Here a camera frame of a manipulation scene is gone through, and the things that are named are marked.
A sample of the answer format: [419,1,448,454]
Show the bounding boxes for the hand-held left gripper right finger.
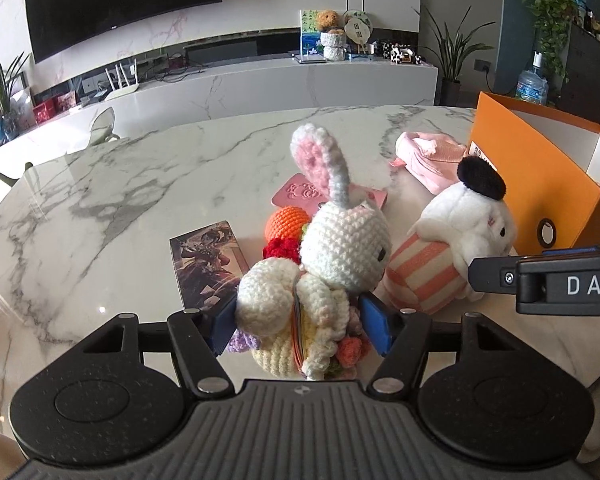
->
[358,293,524,397]

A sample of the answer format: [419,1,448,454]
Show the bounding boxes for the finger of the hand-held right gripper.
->
[467,255,521,294]

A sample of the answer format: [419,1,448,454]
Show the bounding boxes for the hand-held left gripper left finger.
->
[82,300,239,397]

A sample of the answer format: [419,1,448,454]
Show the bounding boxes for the white plush dog black beret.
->
[375,155,519,316]

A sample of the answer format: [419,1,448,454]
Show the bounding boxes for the white crocheted bunny doll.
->
[235,123,394,382]

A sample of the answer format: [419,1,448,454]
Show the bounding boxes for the orange cardboard box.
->
[467,91,600,262]

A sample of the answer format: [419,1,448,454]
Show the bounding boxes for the illustrated card box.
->
[168,219,251,314]

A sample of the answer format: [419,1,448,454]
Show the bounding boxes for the pink plush pouch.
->
[389,131,469,195]

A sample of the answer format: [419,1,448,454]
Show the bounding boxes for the pink embossed card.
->
[271,172,389,209]

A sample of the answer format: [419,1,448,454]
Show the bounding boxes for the blue water jug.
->
[515,52,550,106]

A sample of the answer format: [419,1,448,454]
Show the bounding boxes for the dark shelf cabinet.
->
[555,22,600,127]

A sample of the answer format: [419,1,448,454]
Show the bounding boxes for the tall potted plant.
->
[414,5,497,107]

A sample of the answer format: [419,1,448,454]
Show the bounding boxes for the green dining chair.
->
[86,107,122,147]

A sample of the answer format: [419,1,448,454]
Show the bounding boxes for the black and white figurines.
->
[379,42,425,66]

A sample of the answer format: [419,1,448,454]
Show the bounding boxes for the white marble tv cabinet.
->
[29,54,439,162]

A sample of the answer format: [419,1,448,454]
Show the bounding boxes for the trailing green vine plant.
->
[505,0,581,86]

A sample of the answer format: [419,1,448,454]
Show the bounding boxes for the white wifi router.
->
[104,58,141,104]

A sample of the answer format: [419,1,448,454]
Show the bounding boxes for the red gift box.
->
[32,92,79,124]

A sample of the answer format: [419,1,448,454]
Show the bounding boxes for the round paper fan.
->
[342,9,372,54]

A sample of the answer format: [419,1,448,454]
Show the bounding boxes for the small landscape painting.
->
[299,9,327,59]

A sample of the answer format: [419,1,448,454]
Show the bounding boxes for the brown teddy bear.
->
[315,9,342,32]

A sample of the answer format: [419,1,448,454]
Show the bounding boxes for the potted orchid plant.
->
[0,51,32,142]

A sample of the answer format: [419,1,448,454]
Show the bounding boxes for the black television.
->
[23,0,224,64]

